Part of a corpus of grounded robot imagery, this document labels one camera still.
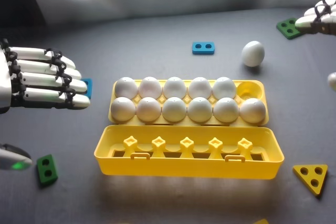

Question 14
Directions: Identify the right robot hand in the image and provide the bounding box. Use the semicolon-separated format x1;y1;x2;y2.
295;0;336;91

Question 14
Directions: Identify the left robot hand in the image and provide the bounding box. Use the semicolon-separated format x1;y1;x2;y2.
0;38;91;172

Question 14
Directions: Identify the white plastic egg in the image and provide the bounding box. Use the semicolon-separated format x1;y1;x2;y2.
110;96;137;123
241;40;265;68
161;96;187;123
162;76;187;99
138;76;163;99
187;97;213;124
213;97;239;124
239;98;267;124
212;77;238;100
135;97;162;123
114;77;139;99
187;77;213;99

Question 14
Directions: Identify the grey table cloth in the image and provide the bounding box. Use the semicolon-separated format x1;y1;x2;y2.
0;6;336;224

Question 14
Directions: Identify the yellow triangle three-hole block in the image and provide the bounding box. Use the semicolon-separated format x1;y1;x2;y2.
292;164;329;198

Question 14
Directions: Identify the blue two-hole block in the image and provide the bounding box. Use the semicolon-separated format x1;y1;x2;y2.
192;41;216;55

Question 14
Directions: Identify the green two-hole block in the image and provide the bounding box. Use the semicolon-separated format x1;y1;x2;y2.
36;153;59;187

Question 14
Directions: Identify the yellow egg carton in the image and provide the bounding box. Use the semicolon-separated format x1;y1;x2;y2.
93;78;286;180

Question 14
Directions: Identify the blue four-hole block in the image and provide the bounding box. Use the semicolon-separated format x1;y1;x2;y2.
81;78;93;98

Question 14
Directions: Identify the green square block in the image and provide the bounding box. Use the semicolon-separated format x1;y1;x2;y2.
276;18;302;40

